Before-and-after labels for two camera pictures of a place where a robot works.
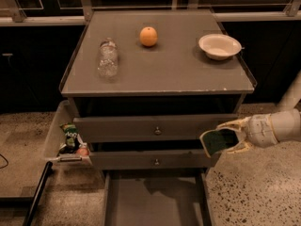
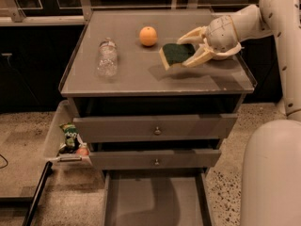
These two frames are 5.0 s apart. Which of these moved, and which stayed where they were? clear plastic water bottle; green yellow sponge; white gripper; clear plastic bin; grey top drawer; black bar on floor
Moved: white gripper; green yellow sponge
Stayed: black bar on floor; clear plastic bin; grey top drawer; clear plastic water bottle
